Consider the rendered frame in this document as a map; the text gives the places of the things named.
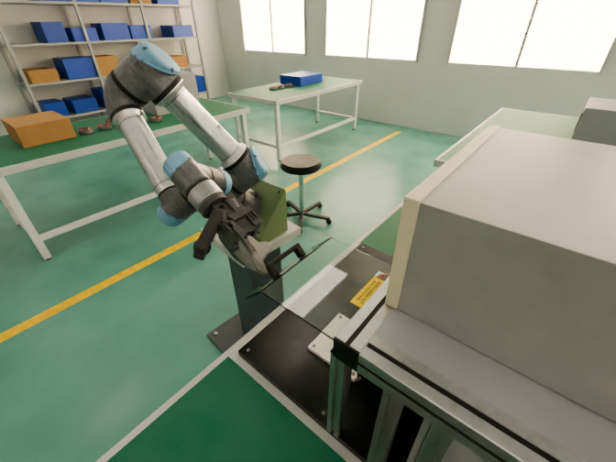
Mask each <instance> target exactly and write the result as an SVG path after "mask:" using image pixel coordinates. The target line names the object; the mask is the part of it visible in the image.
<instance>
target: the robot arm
mask: <svg viewBox="0 0 616 462"><path fill-rule="evenodd" d="M179 74H180V67H179V66H178V64H177V63H175V61H174V60H173V58H172V57H170V56H169V55H168V54H167V53H166V52H165V51H164V50H162V49H161V48H159V47H158V46H156V45H154V44H153V43H151V42H148V41H140V42H139V43H138V44H137V45H136V46H135V47H134V48H133V49H131V50H130V51H129V53H128V54H127V55H126V56H125V57H124V58H123V59H122V60H121V61H120V62H119V63H118V64H117V65H116V66H115V68H114V69H113V70H112V71H110V72H109V74H108V75H107V77H106V79H105V81H104V105H105V109H106V112H107V114H108V117H109V119H110V121H111V122H112V124H113V126H114V127H115V128H116V129H117V130H119V131H121V133H122V134H123V136H124V138H125V140H126V142H127V144H128V146H129V147H130V148H131V150H132V152H133V154H134V155H135V157H136V159H137V162H138V163H139V165H140V167H141V169H142V170H143V171H144V173H145V175H146V176H147V178H148V181H149V183H150V184H151V186H152V188H153V190H154V191H155V193H156V195H157V196H158V197H159V200H160V202H161V204H160V205H159V207H158V209H157V215H158V218H159V219H160V221H161V222H162V223H164V224H165V225H167V226H178V225H180V224H181V223H183V222H184V221H186V220H187V219H188V218H189V217H190V216H191V215H193V214H194V213H195V212H196V211H197V212H199V213H200V214H201V215H202V216H203V217H204V218H208V220H207V222H206V224H205V226H204V228H203V231H202V233H201V234H200V236H199V238H198V239H197V240H196V241H195V242H194V244H193V255H192V256H193V257H194V258H195V259H199V260H204V258H205V256H206V255H207V254H208V253H209V252H210V250H211V244H212V242H213V240H214V238H215V234H216V233H217V235H218V237H219V239H220V241H221V242H222V244H223V245H224V247H225V248H226V249H227V250H228V251H229V253H230V254H231V255H232V256H233V258H234V259H236V260H237V261H238V262H240V263H241V264H242V265H244V266H246V267H248V268H249V269H251V270H254V271H256V272H258V273H261V274H263V275H266V274H267V273H268V271H267V268H266V266H265V264H264V262H263V260H264V258H265V257H267V253H268V252H269V251H270V248H271V246H270V243H269V242H258V241H256V239H255V238H254V237H255V236H256V234H257V232H258V231H259V228H260V226H261V222H263V221H262V220H261V219H260V218H259V216H258V214H259V211H260V209H261V206H262V198H261V195H260V194H259V192H258V191H256V190H254V189H252V188H251V187H253V186H254V185H255V184H257V183H258V182H261V180H262V179H263V178H264V177H266V176H267V175H268V172H269V170H268V166H267V164H266V162H265V160H264V159H263V157H262V156H261V154H260V153H259V151H258V150H257V149H256V148H255V147H254V146H251V147H249V148H248V147H247V146H246V145H245V144H239V143H237V142H236V141H235V140H234V139H233V138H232V137H231V136H230V135H229V134H228V133H227V132H226V131H225V130H224V128H223V127H222V126H221V125H220V124H219V123H218V122H217V121H216V120H215V119H214V118H213V117H212V116H211V115H210V114H209V113H208V112H207V111H206V110H205V109H204V108H203V107H202V106H201V105H200V104H199V103H198V102H197V100H196V99H195V98H194V97H193V96H192V95H191V94H190V93H189V92H188V91H187V90H186V89H185V88H184V87H183V79H182V77H181V76H180V75H179ZM150 101H151V102H152V103H153V104H154V105H155V106H164V107H165V108H166V109H167V110H169V111H170V112H171V113H172V114H173V115H174V116H175V117H176V118H177V119H178V120H179V121H180V122H181V123H182V124H183V125H184V126H186V127H187V128H188V129H189V130H190V131H191V132H192V133H193V134H194V135H195V136H196V137H197V138H198V139H199V140H200V141H202V142H203V143H204V144H205V146H206V147H208V148H209V149H210V150H211V151H212V152H213V153H214V154H215V155H216V157H218V158H219V159H220V160H221V161H222V167H223V168H224V169H223V170H220V169H218V168H213V167H209V166H206V165H203V164H201V163H198V162H196V161H195V160H194V159H193V157H191V156H190V155H189V154H188V153H187V152H185V151H176V152H173V153H172V154H170V155H169V156H168V157H166V156H165V154H164V152H163V150H162V149H161V147H160V145H159V143H158V141H157V139H155V137H154V135H153V133H152V132H151V130H150V128H149V126H148V124H147V122H146V120H147V116H146V114H145V112H144V107H145V105H146V104H147V103H148V102H150ZM255 217H257V218H258V219H256V218H255Z"/></svg>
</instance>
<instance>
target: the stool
mask: <svg viewBox="0 0 616 462"><path fill-rule="evenodd" d="M321 166H322V161H321V160H320V159H319V158H317V157H316V156H314V155H310V154H293V155H290V156H287V157H285V158H283V159H282V160H281V161H280V168H281V169H282V170H283V171H285V172H287V173H289V174H293V175H299V203H300V208H299V207H298V206H296V205H295V204H294V203H293V202H291V201H290V200H289V201H287V203H286V205H287V206H288V207H290V206H291V207H292V208H293V209H294V210H295V211H297V212H295V213H287V217H290V216H296V215H299V222H298V226H299V227H300V228H301V233H302V232H303V231H302V224H303V216H304V215H305V216H310V217H314V218H319V219H324V220H326V223H327V224H328V225H330V224H331V223H332V221H331V219H330V217H329V216H324V215H320V214H312V213H307V212H309V211H311V210H312V209H314V208H315V207H316V206H318V207H319V208H321V207H322V206H323V205H322V204H321V202H319V201H318V202H317V203H314V204H312V205H311V206H309V207H307V208H306V209H304V185H303V175H307V174H312V173H315V172H317V171H318V170H320V169H321Z"/></svg>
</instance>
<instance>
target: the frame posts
mask: <svg viewBox="0 0 616 462"><path fill-rule="evenodd" d="M330 352H331V355H330V373H329V392H328V409H327V427H326V430H327V431H328V432H329V433H331V432H332V430H333V431H334V437H335V438H338V437H339V436H340V434H341V431H342V432H343V431H344V429H345V426H346V418H347V404H348V396H349V389H350V381H351V373H352V368H350V367H349V366H347V365H346V364H345V363H343V362H342V361H340V360H339V359H337V358H336V357H334V356H333V348H332V349H331V350H330ZM403 406H404V404H403V403H401V402H400V401H398V400H396V399H395V398H393V397H392V396H391V395H389V393H387V392H386V391H383V392H382V396H381V400H380V405H379V411H378V416H377V420H376V423H375V427H374V432H373V436H372V439H371V444H370V448H369V451H368V459H367V462H386V461H387V457H388V454H389V452H390V449H391V444H392V440H393V437H394V435H395V432H396V429H397V426H398V423H399V420H400V417H401V414H402V409H403Z"/></svg>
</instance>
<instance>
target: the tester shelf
mask: <svg viewBox="0 0 616 462"><path fill-rule="evenodd" d="M389 279H390V276H389V277H388V278H387V279H386V280H385V281H384V282H383V283H382V284H381V285H380V286H379V288H378V289H377V290H376V291H375V292H374V293H373V294H372V295H371V297H370V298H369V299H368V300H367V301H366V302H365V303H364V305H363V306H362V307H361V308H360V309H359V310H358V311H357V312H356V314H355V315H354V316H353V317H352V318H351V319H350V320H349V321H348V323H347V324H346V325H345V326H344V327H343V328H342V329H341V331H340V332H339V333H338V334H337V335H336V336H335V337H334V346H333V356H334V357H335V358H337V359H339V360H340V361H342V362H343V363H345V364H346V365H347V366H349V367H350V368H352V369H353V370H354V371H356V372H358V373H359V374H360V375H362V376H363V377H365V378H366V379H368V380H370V381H371V382H372V383H374V384H375V385H377V386H378V387H380V388H381V389H383V390H384V391H386V392H387V393H388V394H389V395H391V396H392V397H393V398H395V399H396V400H398V401H399V402H401V403H403V404H404V405H405V406H407V407H408V408H410V409H411V410H413V411H414V412H416V413H417V414H419V415H420V416H422V417H423V418H424V419H425V420H427V421H428V422H429V423H431V424H433V425H434V426H436V427H437V428H439V429H440V430H441V431H443V432H444V433H446V434H447V435H449V436H451V437H452V438H453V439H455V440H456V441H458V443H460V444H461V445H463V446H464V447H466V448H467V449H469V450H470V451H472V452H473V453H474V454H476V455H477V456H479V457H481V458H482V459H484V460H485V461H486V462H616V423H614V422H613V421H611V420H609V419H607V418H605V417H603V416H601V415H599V414H597V413H595V412H593V411H592V410H590V409H588V408H586V407H584V406H582V405H580V404H578V403H576V402H575V401H572V400H570V399H569V398H567V397H565V396H563V395H561V394H559V393H557V392H556V391H554V390H551V389H549V388H547V387H546V386H544V385H542V384H540V383H538V382H537V381H535V380H533V379H530V378H528V377H526V376H524V375H523V374H521V373H519V372H518V371H516V370H514V369H512V368H509V367H507V366H505V365H503V364H501V363H500V362H499V361H497V360H495V359H493V358H491V357H488V356H486V355H484V354H482V353H480V352H479V351H477V350H476V349H474V348H472V347H470V346H467V345H465V344H463V343H461V342H460V341H458V340H456V339H455V338H453V337H451V336H449V335H446V334H444V333H443V332H441V331H439V330H437V329H435V328H433V327H432V326H430V325H428V324H425V323H424V322H422V321H420V320H418V319H416V318H414V317H412V316H410V315H408V314H407V313H405V312H403V311H401V310H399V309H394V308H392V307H390V306H389V305H387V304H385V300H386V294H387V290H388V284H389Z"/></svg>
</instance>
